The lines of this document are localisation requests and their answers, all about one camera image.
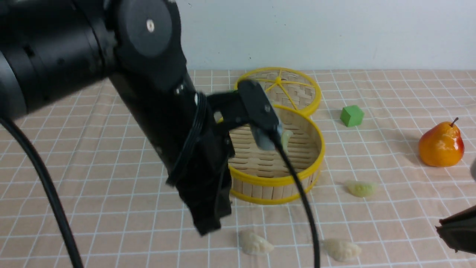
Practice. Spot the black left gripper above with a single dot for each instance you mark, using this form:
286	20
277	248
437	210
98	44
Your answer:
198	169

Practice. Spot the pale green dumpling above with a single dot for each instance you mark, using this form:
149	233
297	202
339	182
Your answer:
285	138
360	188

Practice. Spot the bamboo steamer lid yellow rim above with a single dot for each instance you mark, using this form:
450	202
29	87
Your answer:
288	87

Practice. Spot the orange red pear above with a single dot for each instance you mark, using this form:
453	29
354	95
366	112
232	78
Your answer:
442	146

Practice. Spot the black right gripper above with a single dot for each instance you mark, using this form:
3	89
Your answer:
459	231

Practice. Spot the green cube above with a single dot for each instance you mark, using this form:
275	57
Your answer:
352	116

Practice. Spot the white dumpling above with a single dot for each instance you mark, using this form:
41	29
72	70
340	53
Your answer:
252	244
341	250

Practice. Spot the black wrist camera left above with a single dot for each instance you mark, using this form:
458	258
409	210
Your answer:
249	104

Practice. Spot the checkered beige tablecloth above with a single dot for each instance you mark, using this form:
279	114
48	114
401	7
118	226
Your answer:
112	184

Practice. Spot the bamboo steamer tray yellow rim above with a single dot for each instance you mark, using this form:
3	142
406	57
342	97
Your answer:
261	177

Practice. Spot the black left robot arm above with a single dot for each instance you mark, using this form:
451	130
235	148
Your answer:
51	49

